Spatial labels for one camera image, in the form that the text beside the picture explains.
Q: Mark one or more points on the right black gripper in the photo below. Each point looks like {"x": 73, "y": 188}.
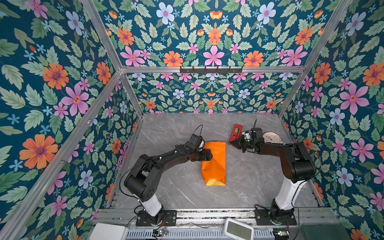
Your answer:
{"x": 238, "y": 143}

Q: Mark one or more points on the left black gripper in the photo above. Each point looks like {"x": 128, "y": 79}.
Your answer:
{"x": 206, "y": 157}

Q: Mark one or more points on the yellow orange wrapping paper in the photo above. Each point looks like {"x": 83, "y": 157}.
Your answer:
{"x": 214, "y": 171}

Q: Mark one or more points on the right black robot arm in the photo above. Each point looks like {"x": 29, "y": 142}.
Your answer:
{"x": 297, "y": 167}

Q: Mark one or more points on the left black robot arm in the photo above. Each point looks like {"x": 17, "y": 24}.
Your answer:
{"x": 144, "y": 177}

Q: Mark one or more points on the white box device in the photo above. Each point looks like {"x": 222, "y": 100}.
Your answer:
{"x": 108, "y": 232}

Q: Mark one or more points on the red tape dispenser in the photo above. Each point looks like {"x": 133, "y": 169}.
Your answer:
{"x": 236, "y": 133}

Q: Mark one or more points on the pink round alarm clock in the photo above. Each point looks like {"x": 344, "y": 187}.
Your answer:
{"x": 270, "y": 137}

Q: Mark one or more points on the white timer display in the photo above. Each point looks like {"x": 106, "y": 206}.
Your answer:
{"x": 237, "y": 230}

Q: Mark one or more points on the green mat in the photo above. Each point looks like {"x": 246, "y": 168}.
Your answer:
{"x": 324, "y": 232}

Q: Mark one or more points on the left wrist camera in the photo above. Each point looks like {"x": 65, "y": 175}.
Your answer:
{"x": 196, "y": 142}

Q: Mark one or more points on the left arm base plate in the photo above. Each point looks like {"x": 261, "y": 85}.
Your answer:
{"x": 163, "y": 218}

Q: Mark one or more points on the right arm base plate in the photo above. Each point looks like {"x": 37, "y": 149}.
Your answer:
{"x": 261, "y": 216}

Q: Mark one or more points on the black hook rail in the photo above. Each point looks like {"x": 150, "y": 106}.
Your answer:
{"x": 210, "y": 70}

